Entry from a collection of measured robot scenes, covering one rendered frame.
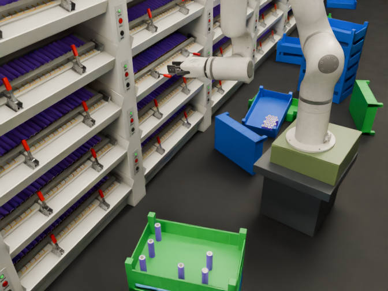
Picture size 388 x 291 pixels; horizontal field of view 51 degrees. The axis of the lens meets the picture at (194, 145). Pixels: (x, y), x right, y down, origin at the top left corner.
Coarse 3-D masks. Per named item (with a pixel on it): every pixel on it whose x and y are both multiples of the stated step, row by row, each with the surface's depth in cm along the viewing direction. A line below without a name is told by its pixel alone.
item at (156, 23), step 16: (144, 0) 175; (160, 0) 180; (176, 0) 183; (192, 0) 193; (128, 16) 161; (144, 16) 165; (160, 16) 174; (176, 16) 178; (192, 16) 187; (144, 32) 161; (160, 32) 165; (144, 48) 160
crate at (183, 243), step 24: (144, 240) 122; (168, 240) 125; (192, 240) 124; (216, 240) 123; (240, 240) 118; (168, 264) 117; (192, 264) 117; (216, 264) 117; (240, 264) 111; (168, 288) 110; (192, 288) 107; (216, 288) 104
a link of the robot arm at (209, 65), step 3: (210, 57) 148; (213, 57) 148; (210, 60) 147; (213, 60) 146; (207, 63) 147; (210, 63) 146; (207, 66) 147; (210, 66) 146; (207, 69) 147; (210, 69) 146; (207, 72) 147; (210, 72) 147; (207, 75) 148; (210, 75) 147; (210, 78) 149; (213, 78) 148
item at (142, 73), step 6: (186, 42) 198; (174, 48) 190; (180, 48) 193; (168, 54) 185; (174, 54) 190; (156, 60) 179; (162, 60) 181; (150, 66) 174; (156, 66) 178; (162, 66) 180; (138, 72) 169; (144, 72) 170; (138, 78) 168
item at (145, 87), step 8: (184, 32) 206; (192, 32) 204; (160, 40) 196; (200, 40) 204; (192, 48) 200; (200, 48) 202; (136, 56) 181; (176, 56) 191; (192, 56) 197; (168, 64) 184; (160, 72) 178; (144, 80) 170; (152, 80) 172; (160, 80) 175; (136, 88) 159; (144, 88) 167; (152, 88) 173; (136, 96) 162; (144, 96) 170
